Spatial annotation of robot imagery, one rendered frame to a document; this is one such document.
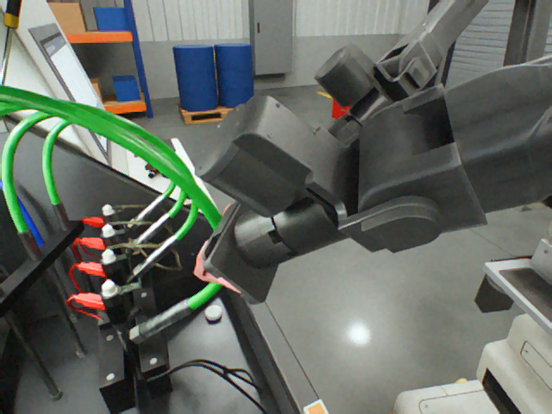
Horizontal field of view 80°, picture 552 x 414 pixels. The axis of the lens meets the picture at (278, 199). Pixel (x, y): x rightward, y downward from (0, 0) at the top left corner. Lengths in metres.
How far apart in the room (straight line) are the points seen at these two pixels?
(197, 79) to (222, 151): 4.97
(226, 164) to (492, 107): 0.14
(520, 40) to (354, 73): 0.40
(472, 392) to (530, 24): 1.20
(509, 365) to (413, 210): 0.78
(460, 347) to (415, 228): 1.85
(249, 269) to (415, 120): 0.18
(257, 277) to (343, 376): 1.48
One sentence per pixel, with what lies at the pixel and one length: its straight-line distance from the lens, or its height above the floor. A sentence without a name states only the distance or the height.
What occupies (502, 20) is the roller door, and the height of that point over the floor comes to 1.33.
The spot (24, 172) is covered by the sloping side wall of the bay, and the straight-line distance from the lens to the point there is 0.81.
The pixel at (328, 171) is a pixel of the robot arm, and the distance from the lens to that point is 0.21.
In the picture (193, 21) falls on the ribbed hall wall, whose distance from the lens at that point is 6.99.
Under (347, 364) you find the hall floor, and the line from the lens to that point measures 1.79.
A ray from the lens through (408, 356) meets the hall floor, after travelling 1.90.
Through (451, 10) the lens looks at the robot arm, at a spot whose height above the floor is 1.48.
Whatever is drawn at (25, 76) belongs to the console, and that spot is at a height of 1.37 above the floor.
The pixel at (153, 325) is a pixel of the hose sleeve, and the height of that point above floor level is 1.15.
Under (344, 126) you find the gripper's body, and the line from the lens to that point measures 0.50.
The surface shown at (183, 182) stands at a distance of 0.31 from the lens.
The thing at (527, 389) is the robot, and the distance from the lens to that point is 0.93.
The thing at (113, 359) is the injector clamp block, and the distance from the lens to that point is 0.66.
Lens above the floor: 1.48
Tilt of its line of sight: 30 degrees down
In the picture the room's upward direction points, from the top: straight up
